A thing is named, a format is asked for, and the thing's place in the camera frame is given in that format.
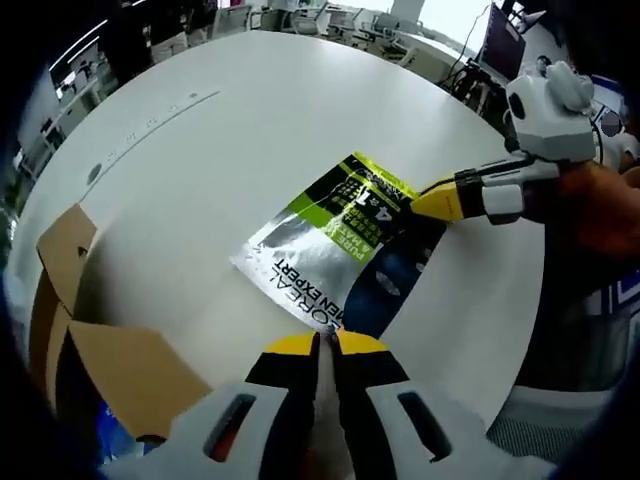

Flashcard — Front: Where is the dark computer monitor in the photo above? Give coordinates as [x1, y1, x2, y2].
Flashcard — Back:
[479, 2, 527, 81]

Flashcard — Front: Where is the grey mesh chair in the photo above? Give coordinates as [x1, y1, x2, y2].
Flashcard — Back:
[487, 384, 632, 467]

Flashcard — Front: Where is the white table socket panel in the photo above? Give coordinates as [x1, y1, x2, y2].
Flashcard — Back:
[87, 89, 222, 186]

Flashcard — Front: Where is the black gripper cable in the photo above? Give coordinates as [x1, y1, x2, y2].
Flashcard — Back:
[589, 119, 609, 166]

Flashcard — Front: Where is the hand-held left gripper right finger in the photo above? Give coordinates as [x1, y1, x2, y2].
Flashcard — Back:
[335, 329, 556, 480]

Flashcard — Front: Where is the silver green soft packet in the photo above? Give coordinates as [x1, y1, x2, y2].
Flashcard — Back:
[228, 152, 449, 339]

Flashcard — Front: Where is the bundle of black cables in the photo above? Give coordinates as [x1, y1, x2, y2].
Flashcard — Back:
[439, 54, 506, 121]

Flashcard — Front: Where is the brown cardboard shoe box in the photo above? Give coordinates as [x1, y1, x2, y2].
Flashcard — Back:
[28, 202, 214, 444]

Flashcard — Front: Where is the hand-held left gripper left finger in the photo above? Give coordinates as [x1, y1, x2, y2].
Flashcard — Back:
[97, 331, 321, 480]

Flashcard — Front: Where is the group of white office chairs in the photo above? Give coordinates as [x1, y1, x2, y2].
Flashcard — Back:
[212, 2, 416, 56]

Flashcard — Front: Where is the person's dark clothing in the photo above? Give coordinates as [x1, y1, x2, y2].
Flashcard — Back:
[519, 269, 640, 391]

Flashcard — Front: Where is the person's right hand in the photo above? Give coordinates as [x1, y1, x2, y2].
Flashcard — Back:
[521, 160, 617, 237]

